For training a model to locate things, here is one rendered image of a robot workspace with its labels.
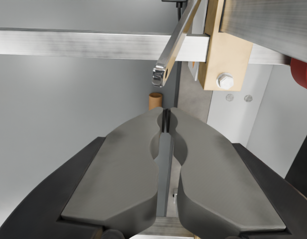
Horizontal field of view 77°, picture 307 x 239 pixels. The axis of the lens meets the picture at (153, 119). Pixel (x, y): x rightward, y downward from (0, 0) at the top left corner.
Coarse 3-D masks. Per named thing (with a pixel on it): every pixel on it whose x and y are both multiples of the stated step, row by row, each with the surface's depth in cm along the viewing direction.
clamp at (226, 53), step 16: (224, 0) 20; (208, 16) 24; (208, 32) 24; (208, 48) 24; (224, 48) 23; (240, 48) 23; (208, 64) 24; (224, 64) 24; (240, 64) 24; (208, 80) 25; (240, 80) 25
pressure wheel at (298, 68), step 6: (294, 60) 22; (294, 66) 22; (300, 66) 21; (306, 66) 20; (294, 72) 23; (300, 72) 21; (306, 72) 21; (294, 78) 23; (300, 78) 22; (306, 78) 21; (300, 84) 23; (306, 84) 22
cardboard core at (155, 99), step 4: (152, 96) 119; (156, 96) 119; (160, 96) 114; (152, 100) 113; (156, 100) 113; (160, 100) 114; (152, 104) 115; (156, 104) 114; (160, 104) 116; (152, 108) 116
